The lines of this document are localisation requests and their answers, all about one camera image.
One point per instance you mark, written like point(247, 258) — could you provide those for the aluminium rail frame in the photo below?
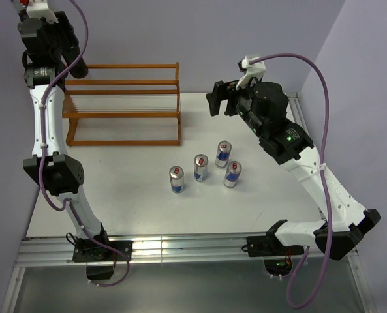
point(187, 254)

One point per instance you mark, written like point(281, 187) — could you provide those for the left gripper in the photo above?
point(65, 30)

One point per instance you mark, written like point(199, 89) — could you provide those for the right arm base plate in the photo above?
point(268, 246)

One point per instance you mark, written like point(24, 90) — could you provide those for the energy drink can front right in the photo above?
point(233, 171)

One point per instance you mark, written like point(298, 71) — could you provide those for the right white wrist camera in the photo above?
point(250, 69)

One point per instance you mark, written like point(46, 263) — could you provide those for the wooden two-tier shelf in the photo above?
point(124, 98)

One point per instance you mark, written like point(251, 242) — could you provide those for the energy drink can middle left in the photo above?
point(201, 167)

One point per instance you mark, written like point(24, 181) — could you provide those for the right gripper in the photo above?
point(223, 90)

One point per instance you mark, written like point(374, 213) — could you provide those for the energy drink can rear right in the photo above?
point(223, 154)

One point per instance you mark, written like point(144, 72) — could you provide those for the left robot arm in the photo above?
point(59, 176)

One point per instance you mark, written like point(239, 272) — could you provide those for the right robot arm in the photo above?
point(262, 106)

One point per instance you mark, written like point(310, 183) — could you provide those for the energy drink can far left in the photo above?
point(176, 175)

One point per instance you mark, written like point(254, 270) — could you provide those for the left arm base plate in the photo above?
point(115, 252)

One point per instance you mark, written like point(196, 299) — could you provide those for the energy drink can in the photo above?
point(233, 171)
point(223, 154)
point(201, 167)
point(176, 175)

